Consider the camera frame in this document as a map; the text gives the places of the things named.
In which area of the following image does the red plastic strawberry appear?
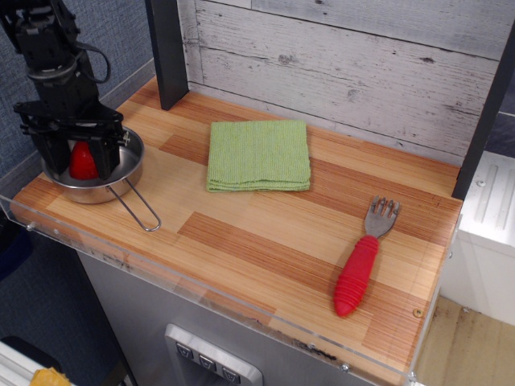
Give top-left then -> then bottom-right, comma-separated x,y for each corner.
68,142 -> 99,180

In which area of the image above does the dark grey left post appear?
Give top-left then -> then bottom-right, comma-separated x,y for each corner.
145,0 -> 189,110

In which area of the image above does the steel pan with wire handle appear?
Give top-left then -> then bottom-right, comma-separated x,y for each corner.
42,129 -> 162,232

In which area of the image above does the yellow and black object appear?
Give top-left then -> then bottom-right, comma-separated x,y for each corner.
29,368 -> 72,386

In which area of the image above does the clear acrylic edge guard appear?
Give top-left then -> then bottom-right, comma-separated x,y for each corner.
0,58 -> 464,386

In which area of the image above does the dark grey post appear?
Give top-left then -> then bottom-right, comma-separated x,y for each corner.
145,0 -> 189,110
451,26 -> 514,200

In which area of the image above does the silver button panel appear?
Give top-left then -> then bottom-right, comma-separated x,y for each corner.
164,323 -> 264,385

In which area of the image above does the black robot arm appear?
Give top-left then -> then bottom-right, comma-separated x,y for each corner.
1,1 -> 127,180

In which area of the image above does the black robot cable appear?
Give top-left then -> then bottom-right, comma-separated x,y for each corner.
76,42 -> 112,85

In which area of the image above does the dark grey right post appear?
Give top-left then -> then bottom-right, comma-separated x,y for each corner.
451,26 -> 514,200

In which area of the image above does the white aluminium rail block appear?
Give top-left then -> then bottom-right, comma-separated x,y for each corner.
440,151 -> 514,325

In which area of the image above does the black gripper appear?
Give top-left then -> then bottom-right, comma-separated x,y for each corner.
14,68 -> 129,180

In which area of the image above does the folded green cloth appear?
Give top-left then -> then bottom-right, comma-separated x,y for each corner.
207,120 -> 311,192

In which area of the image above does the fork with red handle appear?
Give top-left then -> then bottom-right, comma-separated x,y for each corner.
333,196 -> 401,317

